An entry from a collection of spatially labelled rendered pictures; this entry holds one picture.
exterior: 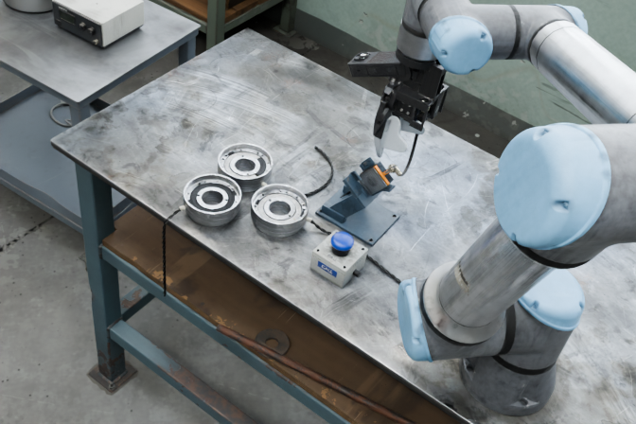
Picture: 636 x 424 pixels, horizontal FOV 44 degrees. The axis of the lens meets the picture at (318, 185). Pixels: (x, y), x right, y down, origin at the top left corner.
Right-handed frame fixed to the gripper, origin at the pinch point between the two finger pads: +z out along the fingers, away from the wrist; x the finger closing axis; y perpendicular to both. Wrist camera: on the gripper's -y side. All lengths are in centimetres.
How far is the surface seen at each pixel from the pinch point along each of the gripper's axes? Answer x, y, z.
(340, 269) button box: -17.0, 4.6, 14.8
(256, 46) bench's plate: 32, -50, 20
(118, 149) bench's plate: -16, -48, 20
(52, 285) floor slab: -8, -87, 100
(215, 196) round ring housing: -14.9, -24.2, 17.9
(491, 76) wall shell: 150, -26, 77
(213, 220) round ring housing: -20.7, -19.9, 16.9
